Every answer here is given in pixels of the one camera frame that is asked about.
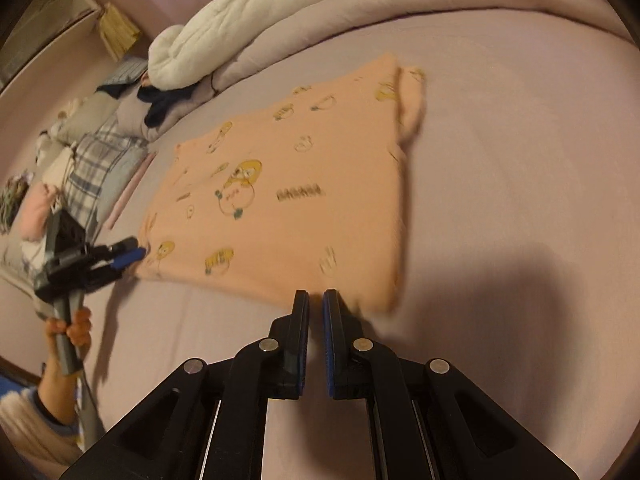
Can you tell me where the yellow hanging paper bundle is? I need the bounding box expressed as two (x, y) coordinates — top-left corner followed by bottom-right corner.
(97, 2), (144, 62)

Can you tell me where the pink garment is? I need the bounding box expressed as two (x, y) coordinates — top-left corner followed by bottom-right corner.
(20, 182), (64, 242)

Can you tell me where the person's left forearm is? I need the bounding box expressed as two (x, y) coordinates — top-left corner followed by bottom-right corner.
(0, 352), (90, 467)

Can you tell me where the blue striped cloth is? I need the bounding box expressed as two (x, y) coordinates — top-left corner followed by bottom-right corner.
(96, 56), (149, 94)

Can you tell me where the white fluffy blanket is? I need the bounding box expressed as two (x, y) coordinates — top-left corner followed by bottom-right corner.
(148, 0), (347, 92)

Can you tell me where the folded pink cloth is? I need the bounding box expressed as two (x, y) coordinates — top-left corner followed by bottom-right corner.
(106, 152), (159, 232)

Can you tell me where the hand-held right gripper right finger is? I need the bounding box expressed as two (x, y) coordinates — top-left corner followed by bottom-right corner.
(322, 288), (576, 480)

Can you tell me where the bed with lilac sheet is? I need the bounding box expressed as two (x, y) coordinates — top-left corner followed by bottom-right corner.
(0, 0), (640, 480)

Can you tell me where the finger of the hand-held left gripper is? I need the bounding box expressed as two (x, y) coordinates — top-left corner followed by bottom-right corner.
(82, 248), (148, 292)
(91, 236), (140, 262)

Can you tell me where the dark navy garment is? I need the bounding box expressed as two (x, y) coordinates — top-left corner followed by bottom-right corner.
(137, 84), (197, 129)

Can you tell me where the person's left hand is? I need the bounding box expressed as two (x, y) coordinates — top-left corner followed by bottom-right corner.
(44, 306), (94, 358)

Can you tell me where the peach printed long-sleeve shirt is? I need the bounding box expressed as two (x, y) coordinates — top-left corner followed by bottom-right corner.
(134, 52), (427, 314)

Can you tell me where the grey duvet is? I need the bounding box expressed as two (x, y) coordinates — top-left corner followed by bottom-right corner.
(117, 0), (632, 142)

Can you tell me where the grey pillow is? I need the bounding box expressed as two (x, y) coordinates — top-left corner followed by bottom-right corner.
(54, 94), (122, 144)

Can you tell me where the curved white shelf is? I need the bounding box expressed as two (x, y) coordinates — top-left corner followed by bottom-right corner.
(0, 0), (102, 87)

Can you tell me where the plaid cloth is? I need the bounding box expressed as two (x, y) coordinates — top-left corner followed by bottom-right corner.
(64, 130), (149, 227)

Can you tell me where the green patterned cloth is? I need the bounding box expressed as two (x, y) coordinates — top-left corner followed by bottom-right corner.
(0, 174), (34, 234)

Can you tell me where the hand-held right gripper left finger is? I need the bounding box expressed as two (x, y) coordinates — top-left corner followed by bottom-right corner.
(59, 289), (312, 480)

